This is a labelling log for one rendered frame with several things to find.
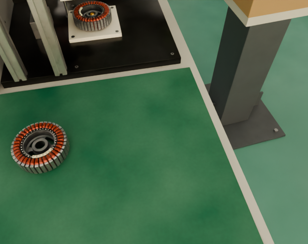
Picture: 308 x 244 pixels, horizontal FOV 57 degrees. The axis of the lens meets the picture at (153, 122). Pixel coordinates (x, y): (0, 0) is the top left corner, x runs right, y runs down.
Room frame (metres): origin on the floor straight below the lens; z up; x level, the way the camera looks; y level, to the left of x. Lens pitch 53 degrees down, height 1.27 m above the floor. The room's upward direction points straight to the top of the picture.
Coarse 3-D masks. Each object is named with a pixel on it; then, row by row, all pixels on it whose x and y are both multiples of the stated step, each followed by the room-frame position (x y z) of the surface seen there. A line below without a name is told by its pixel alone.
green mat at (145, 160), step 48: (0, 96) 0.48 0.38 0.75; (48, 96) 0.48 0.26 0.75; (96, 96) 0.48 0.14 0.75; (144, 96) 0.48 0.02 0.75; (192, 96) 0.48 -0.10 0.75; (0, 144) 0.33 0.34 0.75; (96, 144) 0.33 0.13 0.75; (144, 144) 0.33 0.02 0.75; (192, 144) 0.33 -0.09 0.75; (0, 192) 0.22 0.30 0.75; (48, 192) 0.22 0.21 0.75; (96, 192) 0.22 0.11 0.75; (144, 192) 0.22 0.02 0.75; (192, 192) 0.22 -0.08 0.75; (240, 192) 0.22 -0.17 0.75; (0, 240) 0.13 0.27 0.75; (48, 240) 0.13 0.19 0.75; (96, 240) 0.13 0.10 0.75; (144, 240) 0.13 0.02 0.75; (192, 240) 0.13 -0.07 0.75; (240, 240) 0.13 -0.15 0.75
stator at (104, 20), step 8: (80, 8) 0.76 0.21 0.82; (88, 8) 0.78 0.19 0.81; (96, 8) 0.78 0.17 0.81; (104, 8) 0.76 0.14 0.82; (80, 16) 0.72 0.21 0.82; (88, 16) 0.74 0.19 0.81; (96, 16) 0.72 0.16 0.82; (104, 16) 0.72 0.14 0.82; (80, 24) 0.70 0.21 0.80; (88, 24) 0.70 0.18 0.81; (96, 24) 0.70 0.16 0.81; (104, 24) 0.71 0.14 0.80
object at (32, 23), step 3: (48, 9) 0.75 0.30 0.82; (30, 12) 0.73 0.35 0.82; (30, 15) 0.71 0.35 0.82; (51, 15) 0.76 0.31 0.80; (30, 18) 0.70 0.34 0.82; (51, 18) 0.75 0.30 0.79; (30, 21) 0.69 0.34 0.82; (33, 21) 0.69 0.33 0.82; (30, 24) 0.68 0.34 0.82; (33, 24) 0.68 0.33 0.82; (33, 27) 0.68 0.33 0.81; (36, 27) 0.68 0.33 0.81; (33, 30) 0.68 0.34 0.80; (36, 30) 0.68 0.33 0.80; (36, 33) 0.68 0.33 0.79; (36, 36) 0.68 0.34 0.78; (39, 36) 0.68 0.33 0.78
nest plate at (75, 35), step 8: (112, 8) 0.82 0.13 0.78; (72, 16) 0.78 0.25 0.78; (112, 16) 0.78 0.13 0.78; (72, 24) 0.74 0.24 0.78; (112, 24) 0.74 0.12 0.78; (72, 32) 0.70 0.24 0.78; (80, 32) 0.70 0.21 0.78; (88, 32) 0.70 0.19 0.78; (96, 32) 0.70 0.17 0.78; (104, 32) 0.70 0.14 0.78; (112, 32) 0.70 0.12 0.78; (120, 32) 0.70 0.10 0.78; (72, 40) 0.66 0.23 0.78; (80, 40) 0.67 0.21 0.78; (88, 40) 0.67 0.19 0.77
